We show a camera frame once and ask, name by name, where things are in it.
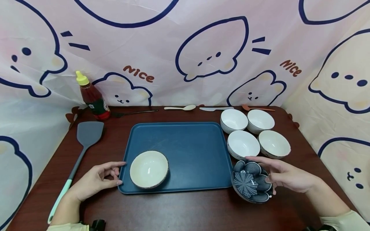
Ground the person's right hand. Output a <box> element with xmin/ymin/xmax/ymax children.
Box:
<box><xmin>245</xmin><ymin>156</ymin><xmax>320</xmax><ymax>196</ymax></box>

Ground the person's left hand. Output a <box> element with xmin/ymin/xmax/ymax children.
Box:
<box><xmin>67</xmin><ymin>161</ymin><xmax>127</xmax><ymax>202</ymax></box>

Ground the person's left forearm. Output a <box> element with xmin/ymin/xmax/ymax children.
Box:
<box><xmin>46</xmin><ymin>192</ymin><xmax>91</xmax><ymax>231</ymax></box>

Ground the person's right forearm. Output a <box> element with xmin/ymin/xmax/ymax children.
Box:
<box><xmin>305</xmin><ymin>178</ymin><xmax>370</xmax><ymax>231</ymax></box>

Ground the blue striped small dish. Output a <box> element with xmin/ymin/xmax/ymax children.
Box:
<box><xmin>249</xmin><ymin>191</ymin><xmax>273</xmax><ymax>204</ymax></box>
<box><xmin>245</xmin><ymin>161</ymin><xmax>263</xmax><ymax>176</ymax></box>
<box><xmin>254</xmin><ymin>174</ymin><xmax>273</xmax><ymax>193</ymax></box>
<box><xmin>233</xmin><ymin>160</ymin><xmax>246</xmax><ymax>174</ymax></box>

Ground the white bowl grey outside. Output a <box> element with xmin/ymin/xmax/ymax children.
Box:
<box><xmin>227</xmin><ymin>130</ymin><xmax>260</xmax><ymax>160</ymax></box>
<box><xmin>220</xmin><ymin>109</ymin><xmax>249</xmax><ymax>134</ymax></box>
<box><xmin>258</xmin><ymin>130</ymin><xmax>291</xmax><ymax>159</ymax></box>
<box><xmin>247</xmin><ymin>109</ymin><xmax>275</xmax><ymax>135</ymax></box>

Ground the blue fluted small dish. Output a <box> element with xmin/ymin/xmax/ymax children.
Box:
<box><xmin>233</xmin><ymin>171</ymin><xmax>259</xmax><ymax>199</ymax></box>

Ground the cream bowl speckled rim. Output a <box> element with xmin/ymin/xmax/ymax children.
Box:
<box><xmin>129</xmin><ymin>150</ymin><xmax>170</xmax><ymax>189</ymax></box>

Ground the black wrist band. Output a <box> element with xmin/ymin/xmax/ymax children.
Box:
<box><xmin>79</xmin><ymin>219</ymin><xmax>106</xmax><ymax>231</ymax></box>
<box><xmin>306</xmin><ymin>225</ymin><xmax>338</xmax><ymax>231</ymax></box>

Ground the orange brown spoon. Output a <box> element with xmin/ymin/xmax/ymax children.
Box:
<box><xmin>242</xmin><ymin>104</ymin><xmax>276</xmax><ymax>112</ymax></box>

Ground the thin black spoon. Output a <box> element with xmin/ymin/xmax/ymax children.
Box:
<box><xmin>112</xmin><ymin>110</ymin><xmax>159</xmax><ymax>117</ymax></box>

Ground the red sauce bottle yellow cap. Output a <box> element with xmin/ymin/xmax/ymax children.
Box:
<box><xmin>75</xmin><ymin>71</ymin><xmax>111</xmax><ymax>121</ymax></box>

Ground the white plastic knife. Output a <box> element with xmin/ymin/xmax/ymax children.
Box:
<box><xmin>199</xmin><ymin>107</ymin><xmax>234</xmax><ymax>112</ymax></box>

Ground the dark blue rectangular tray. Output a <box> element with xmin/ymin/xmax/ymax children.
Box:
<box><xmin>118</xmin><ymin>122</ymin><xmax>233</xmax><ymax>195</ymax></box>

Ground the cream spoon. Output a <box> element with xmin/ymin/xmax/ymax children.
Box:
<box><xmin>164</xmin><ymin>105</ymin><xmax>197</xmax><ymax>111</ymax></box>

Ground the grey spatula mint handle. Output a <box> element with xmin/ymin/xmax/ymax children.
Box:
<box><xmin>47</xmin><ymin>121</ymin><xmax>104</xmax><ymax>224</ymax></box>

